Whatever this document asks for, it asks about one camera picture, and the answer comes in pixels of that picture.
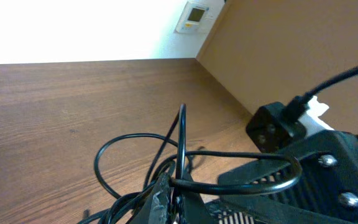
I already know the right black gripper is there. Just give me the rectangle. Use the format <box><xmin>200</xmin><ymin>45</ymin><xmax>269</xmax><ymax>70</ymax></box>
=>
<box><xmin>206</xmin><ymin>131</ymin><xmax>358</xmax><ymax>224</ymax></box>

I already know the right camera black cable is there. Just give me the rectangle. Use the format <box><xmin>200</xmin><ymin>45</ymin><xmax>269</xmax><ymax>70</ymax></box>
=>
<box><xmin>281</xmin><ymin>57</ymin><xmax>358</xmax><ymax>125</ymax></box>

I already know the white wall thermostat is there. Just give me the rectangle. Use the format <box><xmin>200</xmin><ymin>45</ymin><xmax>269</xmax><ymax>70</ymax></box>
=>
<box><xmin>174</xmin><ymin>0</ymin><xmax>226</xmax><ymax>34</ymax></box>

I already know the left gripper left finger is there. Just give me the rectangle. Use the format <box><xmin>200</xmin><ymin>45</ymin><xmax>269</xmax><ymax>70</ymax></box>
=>
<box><xmin>129</xmin><ymin>173</ymin><xmax>173</xmax><ymax>224</ymax></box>

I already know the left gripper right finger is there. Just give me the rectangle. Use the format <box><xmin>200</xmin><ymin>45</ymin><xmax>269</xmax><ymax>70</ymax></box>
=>
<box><xmin>175</xmin><ymin>173</ymin><xmax>216</xmax><ymax>224</ymax></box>

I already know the black usb cable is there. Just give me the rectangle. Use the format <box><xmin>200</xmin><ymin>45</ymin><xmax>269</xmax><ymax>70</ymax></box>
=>
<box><xmin>76</xmin><ymin>103</ymin><xmax>303</xmax><ymax>224</ymax></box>

